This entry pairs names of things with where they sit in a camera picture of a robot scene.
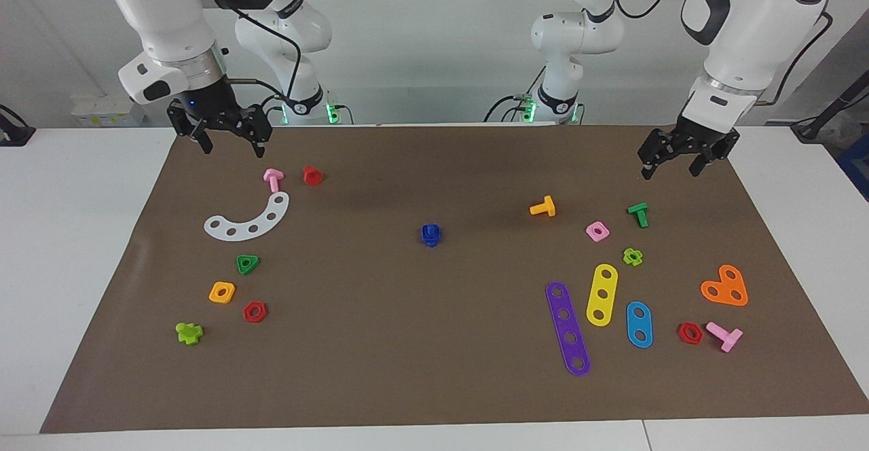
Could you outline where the white curved perforated strip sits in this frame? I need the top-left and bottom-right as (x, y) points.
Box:
(204, 192), (291, 242)

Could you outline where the white power strip box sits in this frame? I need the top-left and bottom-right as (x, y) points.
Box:
(71, 94), (145, 127)

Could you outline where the yellow three-hole strip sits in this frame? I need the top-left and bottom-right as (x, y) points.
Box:
(586, 264), (619, 327)

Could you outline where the orange three-hole corner plate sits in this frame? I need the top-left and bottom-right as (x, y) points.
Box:
(700, 264), (749, 307)

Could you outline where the blue two-hole strip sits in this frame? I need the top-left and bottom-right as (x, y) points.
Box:
(625, 301), (654, 349)

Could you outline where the blue crate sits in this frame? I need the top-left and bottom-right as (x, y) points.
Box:
(836, 132), (869, 202)

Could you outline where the purple four-hole strip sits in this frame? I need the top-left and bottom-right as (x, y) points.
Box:
(545, 281), (591, 377)

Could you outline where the black clamp device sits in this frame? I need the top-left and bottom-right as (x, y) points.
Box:
(0, 103), (36, 147)

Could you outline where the brown table mat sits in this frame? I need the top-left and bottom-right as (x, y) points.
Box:
(39, 124), (869, 434)

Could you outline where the black base cable bundle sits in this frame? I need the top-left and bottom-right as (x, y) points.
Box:
(483, 94), (537, 124)
(253, 94), (286, 126)

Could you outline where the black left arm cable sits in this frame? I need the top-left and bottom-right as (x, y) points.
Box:
(606, 0), (834, 107)

